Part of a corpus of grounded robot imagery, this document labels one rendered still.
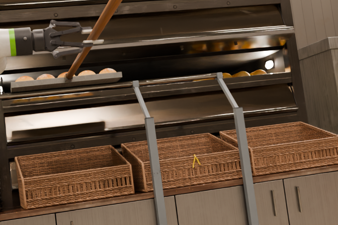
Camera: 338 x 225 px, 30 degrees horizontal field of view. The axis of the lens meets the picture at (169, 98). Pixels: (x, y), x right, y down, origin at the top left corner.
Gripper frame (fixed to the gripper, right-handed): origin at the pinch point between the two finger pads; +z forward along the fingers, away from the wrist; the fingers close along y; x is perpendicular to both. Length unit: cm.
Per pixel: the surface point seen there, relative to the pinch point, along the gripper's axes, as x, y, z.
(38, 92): -117, 4, -14
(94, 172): -105, 48, 9
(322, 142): -106, 48, 136
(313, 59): -591, -63, 395
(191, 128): -155, 30, 77
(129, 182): -111, 56, 27
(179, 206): -101, 71, 49
